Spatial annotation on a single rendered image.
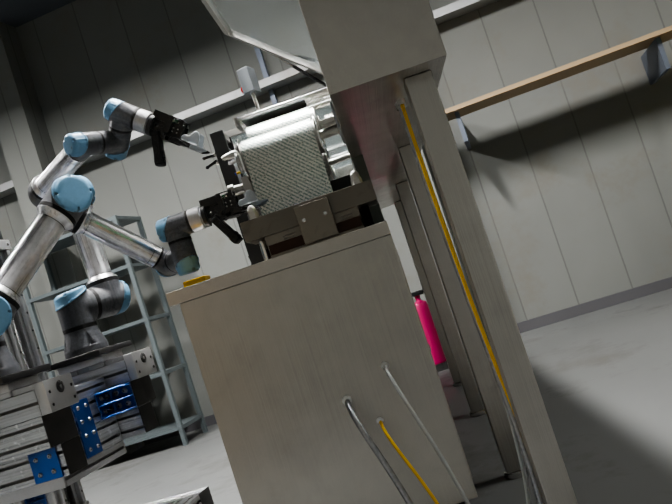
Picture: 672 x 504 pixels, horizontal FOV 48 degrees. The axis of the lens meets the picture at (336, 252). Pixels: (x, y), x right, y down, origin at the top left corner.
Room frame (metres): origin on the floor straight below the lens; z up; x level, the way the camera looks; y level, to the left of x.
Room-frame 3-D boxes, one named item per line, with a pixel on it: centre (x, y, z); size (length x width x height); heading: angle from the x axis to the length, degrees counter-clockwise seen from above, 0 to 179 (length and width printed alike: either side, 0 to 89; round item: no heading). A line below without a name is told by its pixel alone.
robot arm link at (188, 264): (2.41, 0.47, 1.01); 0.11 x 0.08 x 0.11; 35
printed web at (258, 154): (2.56, 0.06, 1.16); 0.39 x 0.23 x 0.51; 177
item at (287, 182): (2.37, 0.07, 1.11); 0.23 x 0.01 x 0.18; 87
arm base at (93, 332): (2.63, 0.93, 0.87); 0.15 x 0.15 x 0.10
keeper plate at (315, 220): (2.15, 0.03, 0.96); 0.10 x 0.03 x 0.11; 87
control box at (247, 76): (2.99, 0.13, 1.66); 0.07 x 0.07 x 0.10; 70
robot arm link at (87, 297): (2.64, 0.93, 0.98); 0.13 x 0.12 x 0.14; 138
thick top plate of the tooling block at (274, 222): (2.25, 0.04, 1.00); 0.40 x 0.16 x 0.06; 87
